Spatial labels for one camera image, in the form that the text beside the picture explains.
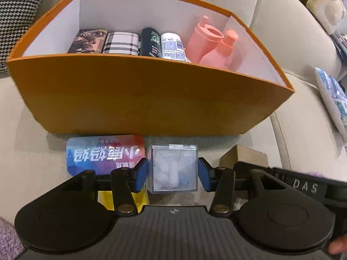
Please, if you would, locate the clear plastic cube box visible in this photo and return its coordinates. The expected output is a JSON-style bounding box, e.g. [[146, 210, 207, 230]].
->
[[146, 144, 198, 194]]

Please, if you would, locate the pink lotion bottle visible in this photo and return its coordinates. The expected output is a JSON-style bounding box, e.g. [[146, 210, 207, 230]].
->
[[199, 29, 239, 70]]

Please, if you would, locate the white labelled bottle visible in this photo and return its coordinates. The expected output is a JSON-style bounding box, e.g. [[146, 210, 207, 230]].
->
[[160, 32, 190, 62]]

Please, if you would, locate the pink plastic cup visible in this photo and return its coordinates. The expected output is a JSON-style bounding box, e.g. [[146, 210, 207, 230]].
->
[[185, 15, 224, 63]]

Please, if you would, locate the person's right hand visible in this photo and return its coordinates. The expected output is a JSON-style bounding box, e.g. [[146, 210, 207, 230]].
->
[[328, 235, 347, 255]]

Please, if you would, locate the brown cardboard box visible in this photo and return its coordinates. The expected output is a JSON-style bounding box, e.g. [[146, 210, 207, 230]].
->
[[219, 144, 269, 168]]

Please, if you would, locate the blue red card box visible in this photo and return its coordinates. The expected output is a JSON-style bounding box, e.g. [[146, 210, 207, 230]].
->
[[66, 135, 145, 176]]

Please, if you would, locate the beige fabric sofa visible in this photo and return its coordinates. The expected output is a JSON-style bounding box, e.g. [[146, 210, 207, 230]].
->
[[1, 0, 346, 223]]

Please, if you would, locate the blue patterned pillow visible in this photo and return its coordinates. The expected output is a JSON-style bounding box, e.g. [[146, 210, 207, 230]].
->
[[315, 67, 346, 146]]

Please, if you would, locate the orange cardboard storage box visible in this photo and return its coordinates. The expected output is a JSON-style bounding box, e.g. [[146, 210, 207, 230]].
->
[[7, 0, 294, 136]]

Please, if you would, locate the purple fluffy blanket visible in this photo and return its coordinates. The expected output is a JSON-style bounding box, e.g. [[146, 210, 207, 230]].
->
[[0, 218, 24, 260]]

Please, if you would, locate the stack of books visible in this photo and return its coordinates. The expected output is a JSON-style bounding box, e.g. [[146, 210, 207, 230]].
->
[[331, 31, 347, 65]]

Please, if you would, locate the cream plush handbag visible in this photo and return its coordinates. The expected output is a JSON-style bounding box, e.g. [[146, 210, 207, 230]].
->
[[300, 0, 346, 35]]

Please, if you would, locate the houndstooth black white pillow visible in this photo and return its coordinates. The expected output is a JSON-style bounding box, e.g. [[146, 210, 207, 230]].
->
[[1, 0, 42, 74]]

